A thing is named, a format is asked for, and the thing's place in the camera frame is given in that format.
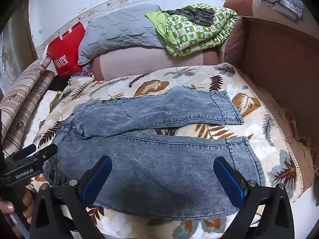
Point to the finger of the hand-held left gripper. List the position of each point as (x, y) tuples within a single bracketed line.
[(25, 151), (47, 151)]

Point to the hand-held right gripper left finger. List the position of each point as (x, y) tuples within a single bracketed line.
[(97, 179)]

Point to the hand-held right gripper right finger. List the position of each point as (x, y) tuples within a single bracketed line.
[(228, 180)]

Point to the blue denim pants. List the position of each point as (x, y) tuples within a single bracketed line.
[(162, 166)]

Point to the person's left hand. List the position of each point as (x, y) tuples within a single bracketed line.
[(27, 208)]

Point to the striped floral roll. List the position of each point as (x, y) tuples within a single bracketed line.
[(25, 87), (32, 109)]

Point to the leaf print blanket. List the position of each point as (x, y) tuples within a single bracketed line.
[(269, 129)]

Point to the red shopping bag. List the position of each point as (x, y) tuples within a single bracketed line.
[(64, 52)]

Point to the brown pink sofa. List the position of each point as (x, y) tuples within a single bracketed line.
[(274, 49)]

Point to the grey quilted pillow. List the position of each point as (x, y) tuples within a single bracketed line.
[(119, 29)]

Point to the green patterned cloth bag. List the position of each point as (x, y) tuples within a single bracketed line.
[(194, 37)]

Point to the dark green garment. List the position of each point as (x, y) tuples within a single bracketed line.
[(194, 15)]

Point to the grey striped cloth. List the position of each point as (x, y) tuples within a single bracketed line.
[(284, 0)]

